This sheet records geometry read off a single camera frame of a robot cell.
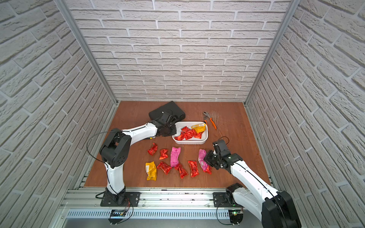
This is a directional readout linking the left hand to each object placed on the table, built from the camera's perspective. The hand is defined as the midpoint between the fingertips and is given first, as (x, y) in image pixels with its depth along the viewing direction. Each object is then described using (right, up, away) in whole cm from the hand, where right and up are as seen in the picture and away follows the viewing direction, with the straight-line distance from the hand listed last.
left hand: (178, 129), depth 96 cm
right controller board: (+31, -42, -26) cm, 58 cm away
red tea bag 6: (+7, -2, -1) cm, 8 cm away
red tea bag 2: (+11, -23, -13) cm, 29 cm away
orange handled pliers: (+22, +10, +14) cm, 27 cm away
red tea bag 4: (-8, -15, -10) cm, 19 cm away
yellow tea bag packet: (-14, -22, -17) cm, 31 cm away
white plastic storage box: (+10, -8, 0) cm, 13 cm away
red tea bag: (+3, -23, -17) cm, 29 cm away
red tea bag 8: (+15, -4, +1) cm, 15 cm away
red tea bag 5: (+19, -23, -14) cm, 33 cm away
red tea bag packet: (-7, -21, -14) cm, 27 cm away
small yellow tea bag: (+15, +1, -2) cm, 15 cm away
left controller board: (-30, -42, -25) cm, 58 cm away
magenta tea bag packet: (-1, -16, -11) cm, 19 cm away
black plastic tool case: (-7, +16, +18) cm, 25 cm away
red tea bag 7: (+2, -6, -2) cm, 6 cm away
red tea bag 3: (-16, -13, -6) cm, 21 cm away
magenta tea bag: (+15, -14, -13) cm, 25 cm away
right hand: (+17, -16, -13) cm, 27 cm away
